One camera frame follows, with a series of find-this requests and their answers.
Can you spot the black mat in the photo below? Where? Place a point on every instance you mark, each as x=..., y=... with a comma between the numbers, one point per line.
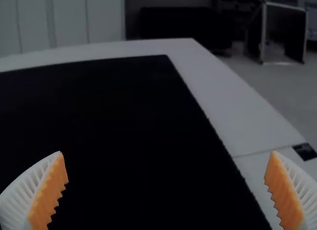
x=111, y=116

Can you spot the black stacked mats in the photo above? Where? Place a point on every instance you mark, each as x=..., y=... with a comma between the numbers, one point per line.
x=185, y=26

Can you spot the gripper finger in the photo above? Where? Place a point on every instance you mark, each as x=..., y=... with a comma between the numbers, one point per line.
x=32, y=195
x=289, y=195

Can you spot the grey cupboard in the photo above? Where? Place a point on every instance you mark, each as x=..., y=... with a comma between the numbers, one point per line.
x=29, y=19
x=86, y=17

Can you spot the grey framed trolley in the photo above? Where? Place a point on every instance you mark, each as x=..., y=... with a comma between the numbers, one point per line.
x=282, y=34

